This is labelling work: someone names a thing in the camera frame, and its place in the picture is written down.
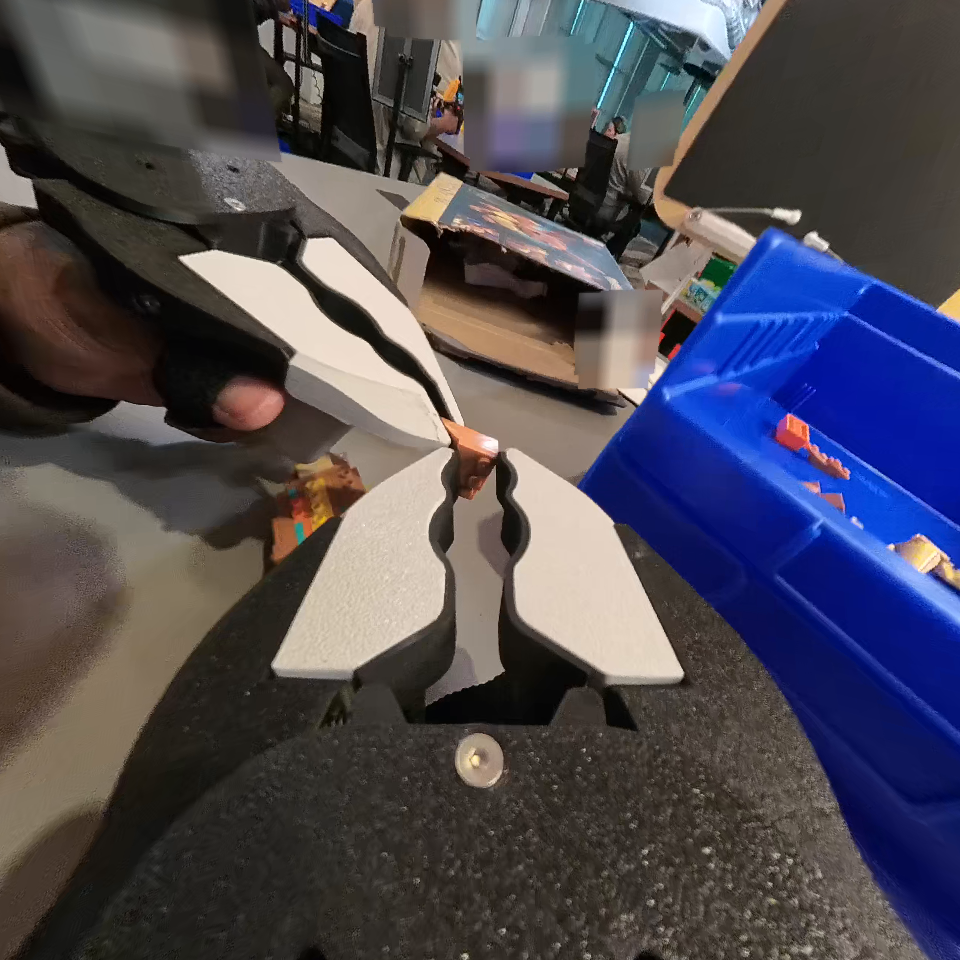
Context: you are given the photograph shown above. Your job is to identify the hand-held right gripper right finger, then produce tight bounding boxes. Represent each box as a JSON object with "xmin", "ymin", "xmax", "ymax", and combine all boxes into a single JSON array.
[{"xmin": 500, "ymin": 447, "xmax": 685, "ymax": 688}]

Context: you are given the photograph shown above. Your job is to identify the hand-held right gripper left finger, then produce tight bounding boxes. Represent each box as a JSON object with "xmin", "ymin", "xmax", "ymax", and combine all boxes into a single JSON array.
[{"xmin": 273, "ymin": 447, "xmax": 457, "ymax": 684}]

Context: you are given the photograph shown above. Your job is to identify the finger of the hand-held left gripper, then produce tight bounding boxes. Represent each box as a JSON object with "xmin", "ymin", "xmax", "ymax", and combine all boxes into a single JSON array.
[
  {"xmin": 179, "ymin": 249, "xmax": 453, "ymax": 453},
  {"xmin": 297, "ymin": 237, "xmax": 468, "ymax": 429}
]

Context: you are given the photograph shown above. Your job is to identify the brown toy brick model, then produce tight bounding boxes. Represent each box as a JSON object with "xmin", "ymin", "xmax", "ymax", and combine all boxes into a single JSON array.
[{"xmin": 270, "ymin": 453, "xmax": 369, "ymax": 565}]

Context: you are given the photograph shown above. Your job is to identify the small brown toy brick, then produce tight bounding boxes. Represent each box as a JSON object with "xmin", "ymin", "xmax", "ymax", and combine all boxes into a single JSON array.
[{"xmin": 444, "ymin": 420, "xmax": 502, "ymax": 501}]

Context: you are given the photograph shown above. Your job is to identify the stack of blue plastic bins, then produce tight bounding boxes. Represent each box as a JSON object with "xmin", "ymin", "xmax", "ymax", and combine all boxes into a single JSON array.
[{"xmin": 581, "ymin": 228, "xmax": 960, "ymax": 960}]

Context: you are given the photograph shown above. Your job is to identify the pile of small toy bricks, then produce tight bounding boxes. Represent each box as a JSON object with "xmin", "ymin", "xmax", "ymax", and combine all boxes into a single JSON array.
[{"xmin": 773, "ymin": 413, "xmax": 960, "ymax": 594}]

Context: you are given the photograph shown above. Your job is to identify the person's left hand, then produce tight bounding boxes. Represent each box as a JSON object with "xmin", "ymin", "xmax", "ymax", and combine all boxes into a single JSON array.
[{"xmin": 0, "ymin": 210, "xmax": 289, "ymax": 439}]

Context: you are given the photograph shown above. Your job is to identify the printed cardboard box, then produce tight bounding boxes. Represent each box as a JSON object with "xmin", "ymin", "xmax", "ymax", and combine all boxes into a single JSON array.
[{"xmin": 387, "ymin": 173, "xmax": 664, "ymax": 403}]

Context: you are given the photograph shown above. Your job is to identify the black office chair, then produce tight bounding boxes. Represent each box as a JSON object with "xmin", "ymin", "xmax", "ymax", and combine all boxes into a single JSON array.
[{"xmin": 308, "ymin": 23, "xmax": 384, "ymax": 174}]

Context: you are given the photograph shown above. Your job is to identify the black board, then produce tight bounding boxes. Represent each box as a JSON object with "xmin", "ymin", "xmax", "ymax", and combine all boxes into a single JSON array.
[{"xmin": 657, "ymin": 0, "xmax": 960, "ymax": 309}]

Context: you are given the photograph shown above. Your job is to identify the white cable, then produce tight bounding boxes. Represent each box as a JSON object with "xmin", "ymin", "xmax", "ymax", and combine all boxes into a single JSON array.
[{"xmin": 683, "ymin": 204, "xmax": 841, "ymax": 256}]

